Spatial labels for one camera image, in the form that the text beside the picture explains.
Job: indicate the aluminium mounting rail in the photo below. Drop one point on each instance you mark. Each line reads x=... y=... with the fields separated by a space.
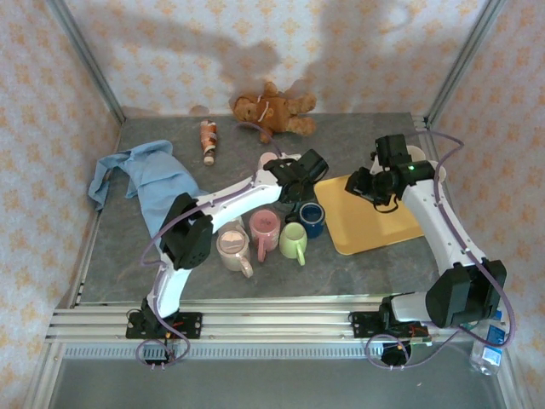
x=277 y=326

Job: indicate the grey mug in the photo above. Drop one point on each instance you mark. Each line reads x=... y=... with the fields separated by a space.
x=416 y=152

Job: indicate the brown teddy bear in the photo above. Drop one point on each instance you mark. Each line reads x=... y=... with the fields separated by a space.
x=277 y=113

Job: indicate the light green mug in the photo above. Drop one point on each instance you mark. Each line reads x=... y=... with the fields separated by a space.
x=291 y=240

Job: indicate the clear water bottle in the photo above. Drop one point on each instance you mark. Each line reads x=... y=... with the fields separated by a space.
x=489 y=353

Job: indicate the light blue cloth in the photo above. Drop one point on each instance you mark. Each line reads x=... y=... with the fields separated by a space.
x=162 y=179

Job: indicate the pink patterned mug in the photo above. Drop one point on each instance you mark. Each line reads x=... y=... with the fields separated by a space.
x=265 y=230

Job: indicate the yellow tray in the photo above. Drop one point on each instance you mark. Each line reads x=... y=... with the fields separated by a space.
x=362 y=226

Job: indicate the aluminium frame post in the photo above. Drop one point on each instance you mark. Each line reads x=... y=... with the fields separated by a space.
x=85 y=53
x=466 y=53

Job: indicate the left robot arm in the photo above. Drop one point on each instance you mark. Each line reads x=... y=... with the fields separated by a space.
x=238 y=200

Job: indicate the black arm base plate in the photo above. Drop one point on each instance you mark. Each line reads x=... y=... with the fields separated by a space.
x=362 y=326
x=191 y=326

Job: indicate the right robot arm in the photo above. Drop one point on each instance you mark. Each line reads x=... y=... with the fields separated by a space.
x=443 y=230

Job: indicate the dark blue mug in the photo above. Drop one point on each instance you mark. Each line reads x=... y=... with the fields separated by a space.
x=312 y=219

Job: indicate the large pale pink mug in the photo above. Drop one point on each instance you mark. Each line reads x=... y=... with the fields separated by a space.
x=232 y=251

